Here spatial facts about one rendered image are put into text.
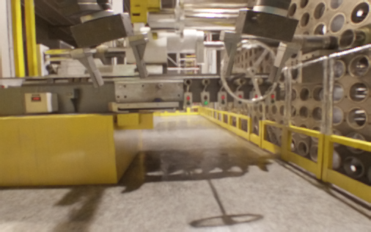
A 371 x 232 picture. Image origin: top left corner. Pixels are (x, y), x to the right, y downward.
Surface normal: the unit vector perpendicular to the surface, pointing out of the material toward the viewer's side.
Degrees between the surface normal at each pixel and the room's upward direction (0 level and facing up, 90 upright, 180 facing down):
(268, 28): 114
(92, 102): 90
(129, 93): 90
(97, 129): 90
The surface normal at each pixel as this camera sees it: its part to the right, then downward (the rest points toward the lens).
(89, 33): -0.11, 0.48
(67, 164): 0.07, 0.08
